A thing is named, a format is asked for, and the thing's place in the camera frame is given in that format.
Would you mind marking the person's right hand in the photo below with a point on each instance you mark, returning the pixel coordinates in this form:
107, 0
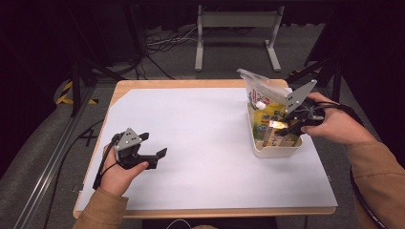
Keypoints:
337, 124

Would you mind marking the clear bag of dried seaweed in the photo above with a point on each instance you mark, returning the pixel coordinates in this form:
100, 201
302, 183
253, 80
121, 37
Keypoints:
264, 87

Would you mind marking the white plastic container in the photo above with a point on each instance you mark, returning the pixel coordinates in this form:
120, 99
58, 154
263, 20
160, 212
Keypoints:
273, 152

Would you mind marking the aluminium rail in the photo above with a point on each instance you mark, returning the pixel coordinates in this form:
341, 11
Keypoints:
41, 178

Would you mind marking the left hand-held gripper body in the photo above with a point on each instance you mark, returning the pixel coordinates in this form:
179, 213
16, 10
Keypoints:
127, 152

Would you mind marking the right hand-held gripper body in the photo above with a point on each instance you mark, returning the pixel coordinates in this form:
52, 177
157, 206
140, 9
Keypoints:
302, 101

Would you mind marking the small striped yellow box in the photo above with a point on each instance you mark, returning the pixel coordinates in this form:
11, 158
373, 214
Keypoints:
277, 138

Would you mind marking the black frame post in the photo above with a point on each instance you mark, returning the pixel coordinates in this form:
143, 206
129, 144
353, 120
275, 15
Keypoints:
336, 79
75, 86

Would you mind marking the person's left hand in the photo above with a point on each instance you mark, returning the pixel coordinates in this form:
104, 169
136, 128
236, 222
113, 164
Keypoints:
117, 178

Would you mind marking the grey metal stand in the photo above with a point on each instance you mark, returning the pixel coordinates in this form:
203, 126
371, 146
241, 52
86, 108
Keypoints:
237, 19

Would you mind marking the yellow black hazard tape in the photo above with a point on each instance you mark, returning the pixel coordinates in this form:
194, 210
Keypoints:
65, 95

